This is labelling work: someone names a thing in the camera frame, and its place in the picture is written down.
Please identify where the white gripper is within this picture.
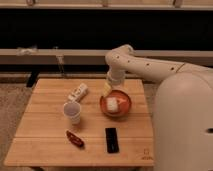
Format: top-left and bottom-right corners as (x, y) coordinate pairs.
(103, 69), (125, 97)

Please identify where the white sponge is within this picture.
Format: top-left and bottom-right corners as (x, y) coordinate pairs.
(106, 97), (118, 113)

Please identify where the red chili pepper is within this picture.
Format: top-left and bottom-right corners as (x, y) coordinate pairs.
(66, 131), (84, 147)

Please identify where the wooden table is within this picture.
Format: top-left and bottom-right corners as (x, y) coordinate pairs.
(4, 79), (154, 167)

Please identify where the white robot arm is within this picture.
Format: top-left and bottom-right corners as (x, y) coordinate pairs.
(104, 44), (213, 171)

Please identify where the black rectangular bar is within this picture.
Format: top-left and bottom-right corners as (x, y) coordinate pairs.
(105, 128), (119, 153)

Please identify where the orange bowl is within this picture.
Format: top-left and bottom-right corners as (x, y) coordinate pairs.
(99, 90), (132, 117)

